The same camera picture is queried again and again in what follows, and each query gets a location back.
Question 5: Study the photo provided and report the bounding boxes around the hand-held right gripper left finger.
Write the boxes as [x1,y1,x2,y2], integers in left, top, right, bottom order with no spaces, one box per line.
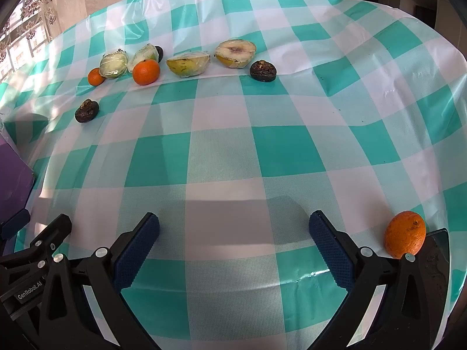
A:
[38,212,161,350]

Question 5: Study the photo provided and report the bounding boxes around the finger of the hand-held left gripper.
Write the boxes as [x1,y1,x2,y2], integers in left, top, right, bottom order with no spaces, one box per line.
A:
[0,214,73,288]
[0,209,30,242]

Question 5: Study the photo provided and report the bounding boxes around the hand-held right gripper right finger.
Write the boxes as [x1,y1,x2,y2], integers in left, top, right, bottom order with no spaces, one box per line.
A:
[308,210,433,350]

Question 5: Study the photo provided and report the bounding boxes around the purple-rimmed cardboard box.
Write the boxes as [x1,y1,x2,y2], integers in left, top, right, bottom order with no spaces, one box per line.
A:
[0,131,35,223]

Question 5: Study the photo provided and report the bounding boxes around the small tangerine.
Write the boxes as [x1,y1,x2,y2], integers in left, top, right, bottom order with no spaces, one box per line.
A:
[88,67,106,87]

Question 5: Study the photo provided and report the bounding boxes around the medium tangerine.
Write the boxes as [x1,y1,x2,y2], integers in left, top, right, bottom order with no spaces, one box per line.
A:
[132,59,161,86]

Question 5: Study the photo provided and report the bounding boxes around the plastic-wrapped green fruit half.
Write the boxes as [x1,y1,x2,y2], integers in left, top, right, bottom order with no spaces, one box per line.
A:
[100,51,129,80]
[128,43,158,71]

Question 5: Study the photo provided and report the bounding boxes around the large rough-skinned orange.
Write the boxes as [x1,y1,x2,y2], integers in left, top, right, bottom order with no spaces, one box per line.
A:
[384,211,427,259]

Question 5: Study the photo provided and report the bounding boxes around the teal white checked tablecloth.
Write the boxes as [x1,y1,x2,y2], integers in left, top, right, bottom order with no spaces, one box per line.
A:
[0,0,467,350]

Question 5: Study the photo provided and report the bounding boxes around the plastic-wrapped yellow fruit half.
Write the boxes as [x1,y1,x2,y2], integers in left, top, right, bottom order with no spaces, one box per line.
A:
[166,52,211,78]

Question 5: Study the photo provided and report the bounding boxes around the floral lace curtain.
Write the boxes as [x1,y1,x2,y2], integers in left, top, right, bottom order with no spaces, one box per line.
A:
[0,0,62,84]

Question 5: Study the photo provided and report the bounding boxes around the plastic-wrapped brown-centred melon half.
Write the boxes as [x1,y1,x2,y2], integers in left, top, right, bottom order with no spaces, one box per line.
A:
[214,39,257,69]

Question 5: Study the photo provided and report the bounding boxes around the dark wooden cabinet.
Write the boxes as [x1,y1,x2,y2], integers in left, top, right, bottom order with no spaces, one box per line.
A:
[345,0,438,30]

